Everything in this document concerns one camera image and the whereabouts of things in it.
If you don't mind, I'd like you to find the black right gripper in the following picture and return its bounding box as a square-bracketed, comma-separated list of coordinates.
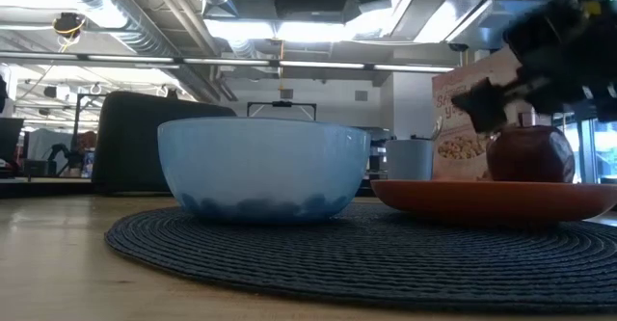
[450, 0, 617, 135]

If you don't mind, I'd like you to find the dark red apple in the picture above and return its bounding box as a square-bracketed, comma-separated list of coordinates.
[485, 124, 577, 183]

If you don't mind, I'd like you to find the pink strawberry yogurt cereal box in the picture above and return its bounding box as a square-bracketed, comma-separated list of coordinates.
[431, 45, 524, 181]

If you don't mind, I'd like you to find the orange-red plate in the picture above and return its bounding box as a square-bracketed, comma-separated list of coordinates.
[370, 179, 617, 226]

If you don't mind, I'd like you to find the light blue bowl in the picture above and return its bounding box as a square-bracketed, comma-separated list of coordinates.
[157, 116, 372, 225]

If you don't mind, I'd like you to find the light blue cup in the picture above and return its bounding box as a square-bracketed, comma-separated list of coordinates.
[385, 139, 435, 182]

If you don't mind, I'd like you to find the dark woven round placemat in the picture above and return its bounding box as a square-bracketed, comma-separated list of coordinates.
[104, 202, 617, 312]

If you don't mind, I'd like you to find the long ceiling light bar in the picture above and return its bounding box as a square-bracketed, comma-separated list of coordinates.
[0, 50, 457, 75]

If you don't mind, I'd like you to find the black toaster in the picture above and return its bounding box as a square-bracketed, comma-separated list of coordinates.
[91, 91, 237, 196]

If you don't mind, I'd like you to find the black monitor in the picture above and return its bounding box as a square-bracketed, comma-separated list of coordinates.
[0, 117, 25, 158]

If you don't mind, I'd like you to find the black rectangular frame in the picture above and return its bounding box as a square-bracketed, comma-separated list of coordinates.
[246, 100, 318, 122]

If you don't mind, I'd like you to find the silver ventilation duct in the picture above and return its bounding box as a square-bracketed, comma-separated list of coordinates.
[40, 0, 223, 103]

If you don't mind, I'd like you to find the black reel with yellow cable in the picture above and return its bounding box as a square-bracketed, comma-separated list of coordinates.
[52, 12, 87, 38]

